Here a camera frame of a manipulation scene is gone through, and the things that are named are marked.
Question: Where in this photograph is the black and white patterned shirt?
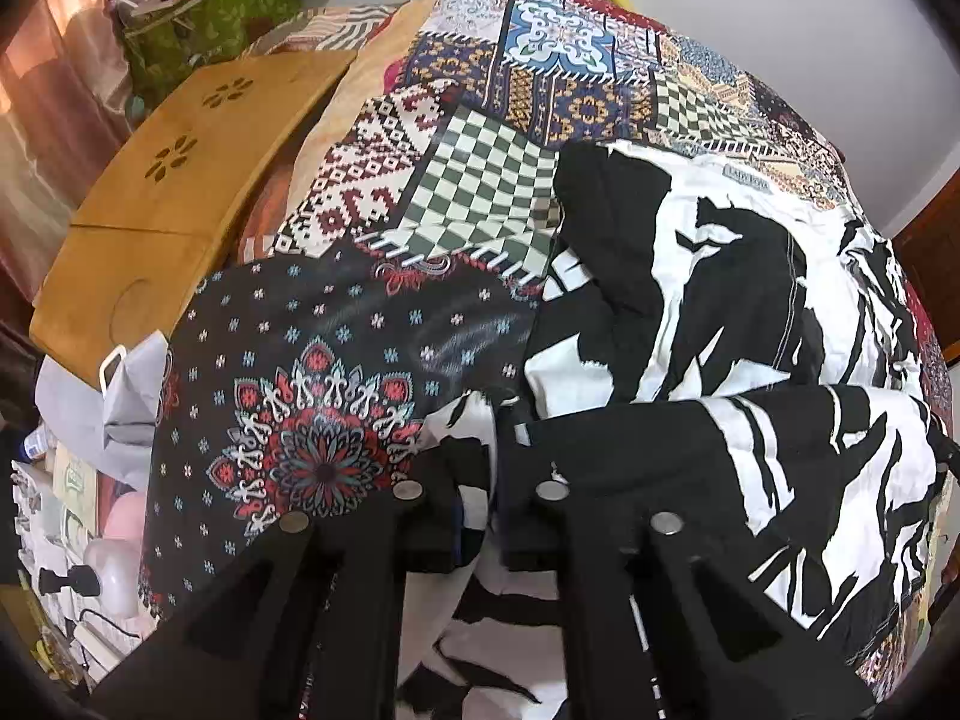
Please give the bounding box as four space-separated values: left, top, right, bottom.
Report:
389 136 960 720

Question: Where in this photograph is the white paper bag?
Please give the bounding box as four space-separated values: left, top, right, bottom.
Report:
34 330 169 493

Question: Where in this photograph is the colourful patchwork bedspread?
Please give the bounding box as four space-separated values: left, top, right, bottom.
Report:
133 0 959 699

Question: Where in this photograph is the wooden lap desk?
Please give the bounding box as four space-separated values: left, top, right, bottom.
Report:
29 50 355 385

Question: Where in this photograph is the brown wooden door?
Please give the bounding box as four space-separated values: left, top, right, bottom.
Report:
893 172 960 366

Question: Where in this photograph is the pink orange curtain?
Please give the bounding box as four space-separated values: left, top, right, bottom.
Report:
2 0 132 302

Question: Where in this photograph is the green patterned storage bag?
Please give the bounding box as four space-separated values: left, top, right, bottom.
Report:
121 0 301 109

